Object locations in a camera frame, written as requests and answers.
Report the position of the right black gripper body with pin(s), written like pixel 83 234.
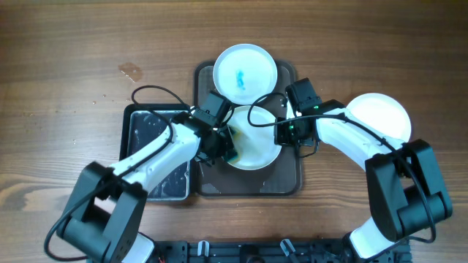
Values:
pixel 289 134

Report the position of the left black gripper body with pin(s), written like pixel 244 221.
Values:
pixel 221 145

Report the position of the green yellow sponge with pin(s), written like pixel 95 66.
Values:
pixel 233 146

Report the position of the white plate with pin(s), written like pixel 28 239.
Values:
pixel 254 146
pixel 382 113
pixel 244 72

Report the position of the white plate top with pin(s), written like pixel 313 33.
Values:
pixel 244 72

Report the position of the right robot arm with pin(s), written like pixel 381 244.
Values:
pixel 406 189

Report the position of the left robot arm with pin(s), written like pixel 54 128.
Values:
pixel 103 214

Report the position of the dark brown serving tray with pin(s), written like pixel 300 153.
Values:
pixel 283 177

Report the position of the black rectangular water basin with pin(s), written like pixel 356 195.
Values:
pixel 140 127

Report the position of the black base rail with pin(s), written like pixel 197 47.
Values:
pixel 314 251

